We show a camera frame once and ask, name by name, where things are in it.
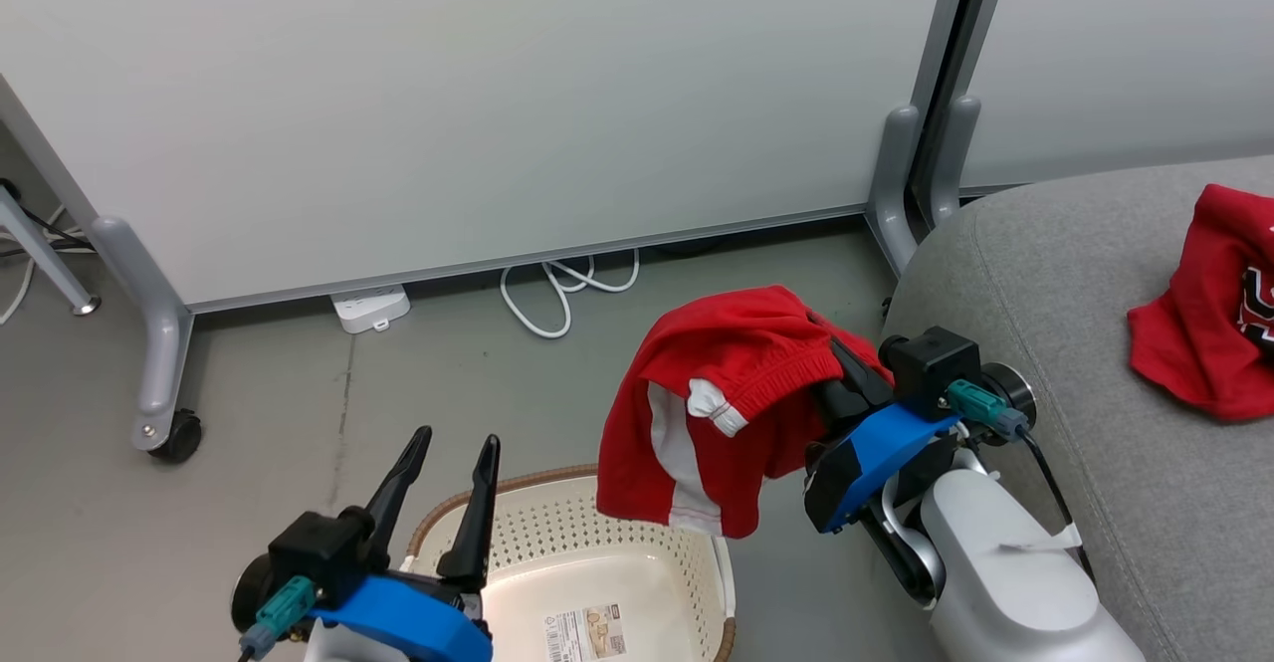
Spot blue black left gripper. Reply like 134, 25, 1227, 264
311, 426, 502, 662

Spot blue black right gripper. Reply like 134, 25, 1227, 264
804, 313, 962, 535

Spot red shorts with white stripes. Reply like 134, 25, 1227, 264
595, 286, 895, 540

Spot red shirt with logo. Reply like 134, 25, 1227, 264
1127, 183, 1274, 422

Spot grey fabric sofa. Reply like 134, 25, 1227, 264
881, 154, 1274, 662

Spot cream perforated laundry basket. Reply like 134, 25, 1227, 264
403, 464, 739, 662

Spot paper label sticker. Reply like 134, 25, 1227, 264
543, 602, 629, 662

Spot white power strip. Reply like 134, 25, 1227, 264
330, 285, 412, 334

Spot black caster wheel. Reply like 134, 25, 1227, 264
149, 409, 204, 464

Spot narrow white partition panel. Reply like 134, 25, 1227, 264
926, 0, 1274, 230

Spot wide white partition panel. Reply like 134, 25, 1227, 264
0, 0, 981, 454

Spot grey metal table leg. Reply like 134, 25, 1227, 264
0, 184, 102, 318

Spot teal right camera cable connector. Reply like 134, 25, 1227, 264
946, 380, 1029, 442

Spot teal camera cable connector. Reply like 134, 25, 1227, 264
239, 575, 318, 661
946, 380, 1029, 442

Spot teal left camera cable connector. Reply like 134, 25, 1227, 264
239, 575, 318, 661

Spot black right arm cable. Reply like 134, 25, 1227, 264
1017, 426, 1096, 583

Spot looped white power cable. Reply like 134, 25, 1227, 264
499, 249, 642, 340

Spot thin white floor cable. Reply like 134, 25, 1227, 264
0, 206, 67, 326

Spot black floor cables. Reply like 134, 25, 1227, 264
0, 179, 97, 261

